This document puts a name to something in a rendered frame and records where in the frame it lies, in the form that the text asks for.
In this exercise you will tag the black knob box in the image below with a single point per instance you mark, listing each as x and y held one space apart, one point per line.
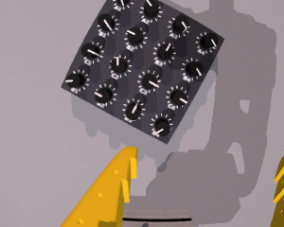
158 104

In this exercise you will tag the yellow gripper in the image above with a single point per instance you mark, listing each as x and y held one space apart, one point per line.
103 203

